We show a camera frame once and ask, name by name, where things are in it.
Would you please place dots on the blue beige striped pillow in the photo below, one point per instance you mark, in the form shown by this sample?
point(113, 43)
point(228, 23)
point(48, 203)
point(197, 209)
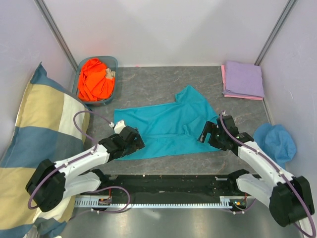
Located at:
point(49, 125)

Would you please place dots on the blue plastic laundry basket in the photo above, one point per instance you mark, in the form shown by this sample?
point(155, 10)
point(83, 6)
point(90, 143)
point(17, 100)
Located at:
point(111, 62)

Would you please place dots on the right aluminium frame post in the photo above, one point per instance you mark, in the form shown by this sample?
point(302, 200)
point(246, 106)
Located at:
point(275, 31)

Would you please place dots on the left aluminium frame post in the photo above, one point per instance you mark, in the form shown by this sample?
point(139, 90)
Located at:
point(43, 8)

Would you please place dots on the folded pink t shirt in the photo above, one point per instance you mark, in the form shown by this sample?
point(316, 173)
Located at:
point(235, 96)

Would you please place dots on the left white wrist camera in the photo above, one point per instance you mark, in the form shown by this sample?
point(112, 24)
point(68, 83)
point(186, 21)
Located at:
point(118, 127)

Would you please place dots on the aluminium frame post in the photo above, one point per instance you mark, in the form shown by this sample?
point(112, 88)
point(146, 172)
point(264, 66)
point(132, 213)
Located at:
point(43, 8)
point(275, 31)

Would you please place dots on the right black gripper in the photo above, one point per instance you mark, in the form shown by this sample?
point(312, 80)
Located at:
point(210, 128)

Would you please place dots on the folded purple t shirt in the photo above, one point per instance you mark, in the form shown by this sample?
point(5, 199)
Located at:
point(243, 79)

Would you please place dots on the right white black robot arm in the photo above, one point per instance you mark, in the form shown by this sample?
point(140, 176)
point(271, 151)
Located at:
point(287, 197)

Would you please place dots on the beige crumpled cloth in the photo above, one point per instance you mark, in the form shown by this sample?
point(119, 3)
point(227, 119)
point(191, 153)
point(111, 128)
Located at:
point(110, 74)

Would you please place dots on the teal t shirt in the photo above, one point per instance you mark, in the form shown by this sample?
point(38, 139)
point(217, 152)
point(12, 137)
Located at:
point(170, 129)

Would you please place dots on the orange t shirt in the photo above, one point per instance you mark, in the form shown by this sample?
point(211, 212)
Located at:
point(92, 85)

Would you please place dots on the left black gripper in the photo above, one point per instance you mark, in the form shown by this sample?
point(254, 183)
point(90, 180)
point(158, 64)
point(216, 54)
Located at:
point(136, 145)

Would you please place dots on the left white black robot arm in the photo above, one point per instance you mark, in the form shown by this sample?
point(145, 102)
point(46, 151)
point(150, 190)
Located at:
point(53, 182)

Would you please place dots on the grey slotted cable duct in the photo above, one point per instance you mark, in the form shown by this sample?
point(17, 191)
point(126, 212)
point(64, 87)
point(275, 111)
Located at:
point(96, 202)

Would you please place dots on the blue bucket hat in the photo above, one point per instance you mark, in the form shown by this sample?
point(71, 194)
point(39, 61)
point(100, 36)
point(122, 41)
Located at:
point(276, 142)

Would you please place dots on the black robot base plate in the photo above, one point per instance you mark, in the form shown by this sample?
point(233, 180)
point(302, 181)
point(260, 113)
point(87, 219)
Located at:
point(173, 189)

